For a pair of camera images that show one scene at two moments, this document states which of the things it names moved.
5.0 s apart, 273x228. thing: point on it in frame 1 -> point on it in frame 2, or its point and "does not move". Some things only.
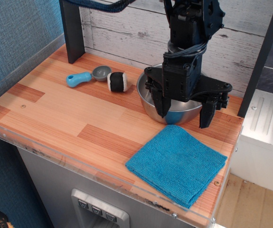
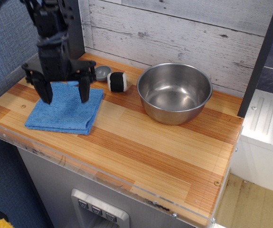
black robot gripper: x=180 y=77 -> x=55 y=65
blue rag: x=177 y=164 -> x=66 y=112
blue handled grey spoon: x=99 y=73 does not move
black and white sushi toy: x=117 y=81 does not move
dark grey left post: x=73 y=30 does not move
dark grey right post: x=263 y=56 does not move
